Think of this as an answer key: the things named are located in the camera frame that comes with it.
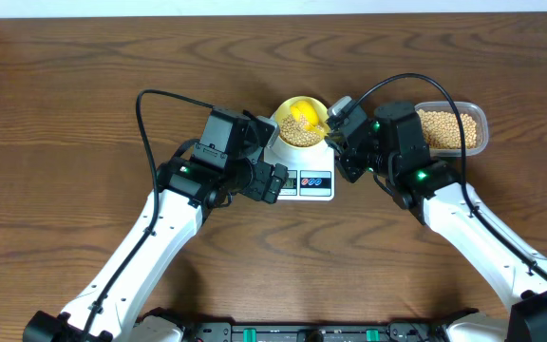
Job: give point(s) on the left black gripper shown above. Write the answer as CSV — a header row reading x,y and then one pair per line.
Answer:
x,y
256,190

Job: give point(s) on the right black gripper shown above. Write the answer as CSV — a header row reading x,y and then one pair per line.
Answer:
x,y
345,157

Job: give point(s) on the yellow measuring scoop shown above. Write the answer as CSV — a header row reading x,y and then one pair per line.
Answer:
x,y
305,114

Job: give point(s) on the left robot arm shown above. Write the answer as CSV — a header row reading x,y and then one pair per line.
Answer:
x,y
107,309

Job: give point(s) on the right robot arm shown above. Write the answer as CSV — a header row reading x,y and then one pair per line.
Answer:
x,y
516,272

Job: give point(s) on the soybeans in yellow bowl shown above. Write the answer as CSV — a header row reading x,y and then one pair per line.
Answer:
x,y
299,132

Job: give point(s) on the white digital kitchen scale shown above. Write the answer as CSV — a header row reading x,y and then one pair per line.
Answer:
x,y
311,171

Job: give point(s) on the yellow bowl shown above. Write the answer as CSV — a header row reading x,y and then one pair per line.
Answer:
x,y
284,111

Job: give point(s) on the pile of soybeans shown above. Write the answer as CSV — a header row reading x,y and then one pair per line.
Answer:
x,y
441,130

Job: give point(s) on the clear plastic container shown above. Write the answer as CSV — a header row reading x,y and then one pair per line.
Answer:
x,y
463,107

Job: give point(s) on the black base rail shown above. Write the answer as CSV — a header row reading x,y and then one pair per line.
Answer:
x,y
165,325

